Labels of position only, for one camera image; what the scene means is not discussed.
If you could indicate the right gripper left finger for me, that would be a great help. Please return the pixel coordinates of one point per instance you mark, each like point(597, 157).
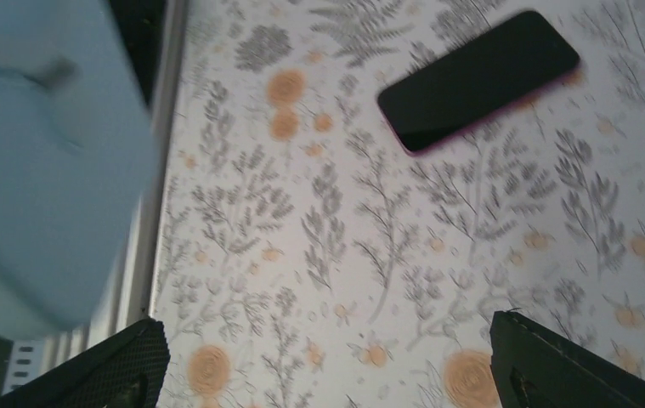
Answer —
point(125, 370)

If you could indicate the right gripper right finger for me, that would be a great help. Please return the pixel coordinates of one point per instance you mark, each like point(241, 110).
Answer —
point(533, 366)

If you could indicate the floral patterned table mat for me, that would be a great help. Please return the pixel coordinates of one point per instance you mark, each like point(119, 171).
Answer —
point(306, 260)

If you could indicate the aluminium rail base frame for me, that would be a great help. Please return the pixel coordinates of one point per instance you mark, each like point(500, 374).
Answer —
point(152, 33)

